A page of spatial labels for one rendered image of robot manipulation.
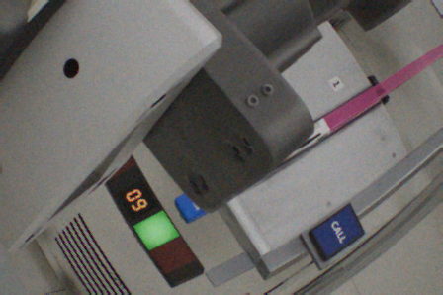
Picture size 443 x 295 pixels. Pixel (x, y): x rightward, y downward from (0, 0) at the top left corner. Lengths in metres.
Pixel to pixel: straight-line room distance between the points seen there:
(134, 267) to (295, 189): 0.56
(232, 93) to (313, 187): 0.83
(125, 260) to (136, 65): 1.37
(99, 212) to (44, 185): 1.35
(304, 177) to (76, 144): 0.83
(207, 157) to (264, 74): 0.05
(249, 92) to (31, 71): 0.07
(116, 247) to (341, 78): 0.60
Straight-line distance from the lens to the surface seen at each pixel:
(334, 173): 1.13
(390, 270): 2.66
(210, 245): 1.54
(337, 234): 1.07
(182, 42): 0.28
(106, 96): 0.29
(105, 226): 1.66
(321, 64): 1.17
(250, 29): 0.32
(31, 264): 1.85
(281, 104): 0.31
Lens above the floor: 1.37
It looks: 35 degrees down
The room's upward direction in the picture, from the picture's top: 50 degrees clockwise
